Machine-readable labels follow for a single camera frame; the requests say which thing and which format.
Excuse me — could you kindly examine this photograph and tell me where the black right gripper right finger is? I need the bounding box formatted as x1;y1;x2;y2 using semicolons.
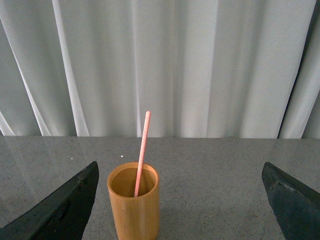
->
261;162;320;240

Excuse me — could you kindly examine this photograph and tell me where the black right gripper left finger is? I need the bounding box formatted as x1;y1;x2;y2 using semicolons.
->
0;161;99;240

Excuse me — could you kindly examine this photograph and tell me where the pink chopstick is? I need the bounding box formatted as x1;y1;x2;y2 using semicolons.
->
134;110;151;198

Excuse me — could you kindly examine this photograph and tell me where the bamboo chopstick holder cup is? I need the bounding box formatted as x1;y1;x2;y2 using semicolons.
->
107;162;160;240

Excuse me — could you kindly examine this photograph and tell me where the white curtain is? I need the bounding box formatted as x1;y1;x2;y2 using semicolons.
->
0;0;320;139

